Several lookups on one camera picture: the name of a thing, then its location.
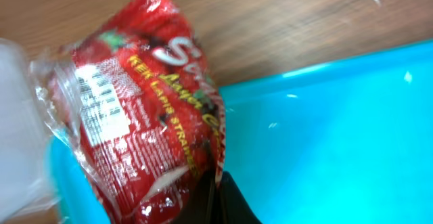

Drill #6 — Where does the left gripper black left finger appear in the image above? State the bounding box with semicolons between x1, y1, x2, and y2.
172;171;217;224

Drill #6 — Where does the red snack wrapper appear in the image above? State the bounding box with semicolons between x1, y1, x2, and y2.
29;0;225;223

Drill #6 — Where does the teal serving tray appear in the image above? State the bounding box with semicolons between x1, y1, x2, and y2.
49;40;433;224

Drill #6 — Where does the white tissue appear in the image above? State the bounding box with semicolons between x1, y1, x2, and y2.
1;39;58;223

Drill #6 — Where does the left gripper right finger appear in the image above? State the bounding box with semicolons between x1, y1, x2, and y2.
212;172;261;224

